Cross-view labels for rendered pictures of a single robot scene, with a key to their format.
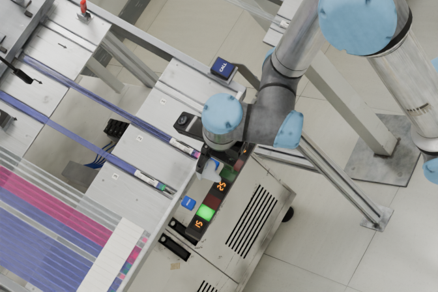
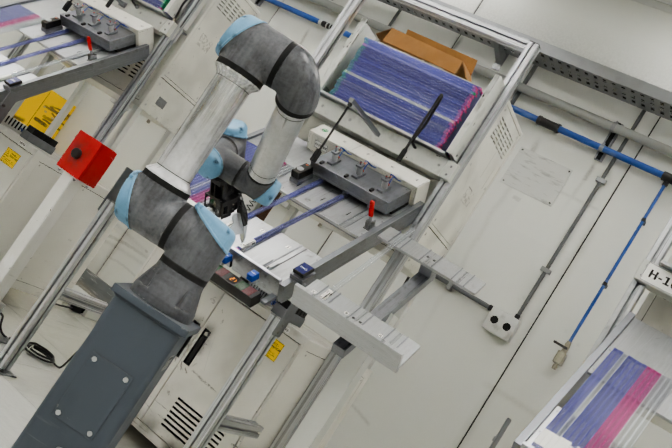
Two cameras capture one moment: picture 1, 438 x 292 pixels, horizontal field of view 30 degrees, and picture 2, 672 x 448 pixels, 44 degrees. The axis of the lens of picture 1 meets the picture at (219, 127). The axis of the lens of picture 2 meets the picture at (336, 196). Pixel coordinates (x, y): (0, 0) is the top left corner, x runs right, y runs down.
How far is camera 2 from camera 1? 2.17 m
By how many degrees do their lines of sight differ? 62
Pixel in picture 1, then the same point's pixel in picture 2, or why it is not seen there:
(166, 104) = (285, 248)
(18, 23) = (365, 185)
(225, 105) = (236, 124)
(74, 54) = (339, 217)
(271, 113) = (223, 146)
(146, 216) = not seen: hidden behind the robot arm
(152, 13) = not seen: outside the picture
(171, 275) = not seen: hidden behind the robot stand
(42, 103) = (304, 197)
